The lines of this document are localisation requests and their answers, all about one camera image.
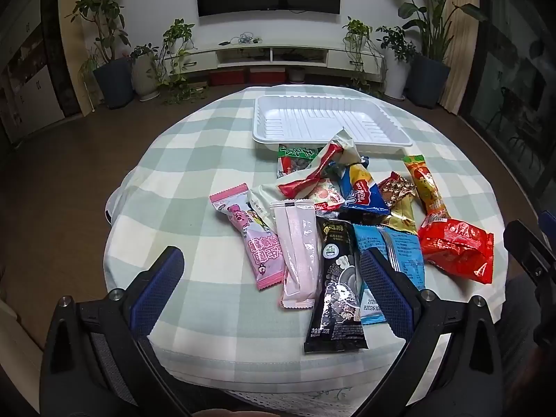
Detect light blue snack packet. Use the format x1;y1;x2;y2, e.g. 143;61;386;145
353;223;426;326

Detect blue and yellow snack packet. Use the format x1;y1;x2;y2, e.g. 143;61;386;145
336;163;392;219

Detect pink cartoon snack packet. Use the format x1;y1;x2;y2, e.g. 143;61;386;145
209;185;285;291

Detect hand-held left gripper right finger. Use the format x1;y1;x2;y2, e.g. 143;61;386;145
356;247;505;417

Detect tall plant in dark pot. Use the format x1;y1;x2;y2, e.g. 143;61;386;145
65;0;134;110

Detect orange snack packet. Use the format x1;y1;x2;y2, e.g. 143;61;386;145
402;154;450;223

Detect pale pink snack packet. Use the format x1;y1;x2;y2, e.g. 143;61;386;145
269;199;322;311

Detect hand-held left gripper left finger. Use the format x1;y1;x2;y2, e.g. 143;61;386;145
39;245;192;417

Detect red storage box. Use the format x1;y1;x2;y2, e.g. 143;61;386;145
211;69;249;87
250;67;286;84

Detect display cabinet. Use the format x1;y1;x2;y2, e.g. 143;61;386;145
0;0;83;147

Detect large-leaf plant in dark pot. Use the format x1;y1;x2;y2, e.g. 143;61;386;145
376;0;488;110

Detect cream and red snack packet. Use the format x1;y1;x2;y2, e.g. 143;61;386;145
247;127;362;227

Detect black snack packet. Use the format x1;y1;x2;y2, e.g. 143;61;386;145
304;216;369;353

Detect white plastic tray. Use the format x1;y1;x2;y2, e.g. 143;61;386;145
252;94;413;154

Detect green white checked tablecloth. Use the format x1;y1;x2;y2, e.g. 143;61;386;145
103;83;510;417

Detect white television cabinet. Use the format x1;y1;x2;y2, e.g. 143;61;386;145
163;37;385;78

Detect brown gold patterned snack packet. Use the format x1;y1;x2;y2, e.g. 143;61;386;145
377;171;418;233

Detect tangle of cables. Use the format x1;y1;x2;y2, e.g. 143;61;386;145
218;32;264;47

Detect bushy plant in white pot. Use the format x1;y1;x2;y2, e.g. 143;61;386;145
377;25;418;100

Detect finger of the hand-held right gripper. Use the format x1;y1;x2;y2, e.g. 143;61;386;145
503;219;556;348

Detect trailing pothos plant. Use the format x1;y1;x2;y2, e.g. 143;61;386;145
342;16;383;94
157;18;208;106

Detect small plant in white pot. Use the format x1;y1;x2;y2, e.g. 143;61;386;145
129;43;162;101

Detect green snack packet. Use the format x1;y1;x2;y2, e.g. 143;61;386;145
277;143;324;179

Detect strawberry print snack packet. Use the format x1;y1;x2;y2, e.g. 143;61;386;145
313;177;346;213

